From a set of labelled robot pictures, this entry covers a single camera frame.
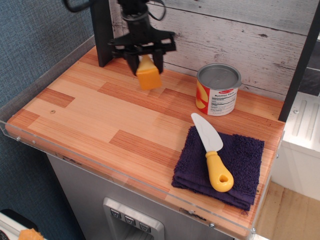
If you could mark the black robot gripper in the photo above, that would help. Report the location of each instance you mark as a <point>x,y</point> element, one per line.
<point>142,39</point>

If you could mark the white black corner object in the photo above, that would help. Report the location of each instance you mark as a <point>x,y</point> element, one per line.
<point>12,223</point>

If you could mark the dark right shelf post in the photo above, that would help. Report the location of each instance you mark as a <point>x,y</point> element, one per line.
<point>301,65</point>

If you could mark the silver dispenser button panel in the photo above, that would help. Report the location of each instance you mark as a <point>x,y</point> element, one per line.
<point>126,223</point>

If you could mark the grey toy fridge cabinet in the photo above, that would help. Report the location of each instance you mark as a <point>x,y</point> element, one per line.
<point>85,192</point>

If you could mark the dark shelf post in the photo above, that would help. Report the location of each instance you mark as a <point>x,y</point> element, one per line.
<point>301,65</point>
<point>103,30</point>

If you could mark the orange sponge piece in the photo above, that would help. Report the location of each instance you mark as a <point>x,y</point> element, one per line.
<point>30,234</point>

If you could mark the dark left shelf post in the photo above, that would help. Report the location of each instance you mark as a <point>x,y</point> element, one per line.
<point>103,30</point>

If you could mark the clear acrylic table guard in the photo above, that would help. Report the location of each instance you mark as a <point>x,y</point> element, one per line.
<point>99,118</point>

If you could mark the folded purple towel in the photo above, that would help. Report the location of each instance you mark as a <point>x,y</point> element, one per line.
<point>242,156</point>

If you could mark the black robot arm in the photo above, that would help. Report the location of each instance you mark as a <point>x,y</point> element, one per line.
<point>130,7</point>

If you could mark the white toy sink unit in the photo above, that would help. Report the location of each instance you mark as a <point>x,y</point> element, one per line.
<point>297,163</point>

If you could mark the yellow cheese wedge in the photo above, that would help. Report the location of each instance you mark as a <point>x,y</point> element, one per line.
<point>148,74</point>

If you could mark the toy tin can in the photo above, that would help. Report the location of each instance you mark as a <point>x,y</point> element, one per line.
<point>216,89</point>

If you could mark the toy knife yellow handle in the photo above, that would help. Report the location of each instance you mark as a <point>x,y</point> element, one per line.
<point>212,152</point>

